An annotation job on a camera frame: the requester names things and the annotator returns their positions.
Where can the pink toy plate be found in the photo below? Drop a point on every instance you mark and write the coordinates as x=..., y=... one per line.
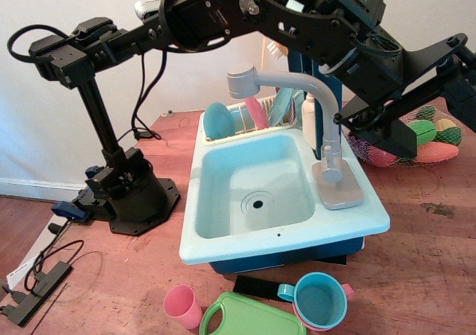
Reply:
x=257, y=113

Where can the cream dish rack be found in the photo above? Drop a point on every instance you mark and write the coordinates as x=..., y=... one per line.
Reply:
x=244, y=125

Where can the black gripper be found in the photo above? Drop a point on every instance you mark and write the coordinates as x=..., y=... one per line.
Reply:
x=389, y=81

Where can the white toy soap bottle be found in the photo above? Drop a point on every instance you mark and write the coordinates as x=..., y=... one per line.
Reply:
x=308, y=121

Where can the tilted teal toy plate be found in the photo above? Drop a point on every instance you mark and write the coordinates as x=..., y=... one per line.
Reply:
x=280, y=106

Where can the grey depth camera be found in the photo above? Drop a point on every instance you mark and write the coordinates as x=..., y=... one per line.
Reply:
x=145, y=9

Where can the blue table clamp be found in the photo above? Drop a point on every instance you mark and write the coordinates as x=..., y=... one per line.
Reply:
x=69, y=211

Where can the pink plastic cup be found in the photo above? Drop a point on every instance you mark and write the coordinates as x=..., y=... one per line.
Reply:
x=181, y=304

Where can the green toy cutting board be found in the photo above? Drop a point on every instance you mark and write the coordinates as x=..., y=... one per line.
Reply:
x=242, y=315

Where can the net bag of toy food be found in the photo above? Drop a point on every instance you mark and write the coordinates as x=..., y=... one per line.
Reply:
x=438, y=137

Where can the light blue toy sink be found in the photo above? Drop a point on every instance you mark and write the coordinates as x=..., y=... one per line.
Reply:
x=252, y=203

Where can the pink toy mug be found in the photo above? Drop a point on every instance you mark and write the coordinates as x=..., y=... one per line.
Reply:
x=322, y=307

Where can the teal toy mug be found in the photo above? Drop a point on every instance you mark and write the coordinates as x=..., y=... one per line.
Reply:
x=289, y=292

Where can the black velcro strip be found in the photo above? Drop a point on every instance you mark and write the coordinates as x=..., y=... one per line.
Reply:
x=256, y=287

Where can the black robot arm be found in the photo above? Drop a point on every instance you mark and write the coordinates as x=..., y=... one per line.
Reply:
x=343, y=37

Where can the toy dish brush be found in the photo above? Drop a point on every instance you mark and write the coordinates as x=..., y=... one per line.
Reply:
x=273, y=49

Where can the black usb hub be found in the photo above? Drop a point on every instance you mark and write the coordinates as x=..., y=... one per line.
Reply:
x=27, y=305

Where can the grey toy faucet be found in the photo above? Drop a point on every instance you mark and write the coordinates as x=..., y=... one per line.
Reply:
x=334, y=179

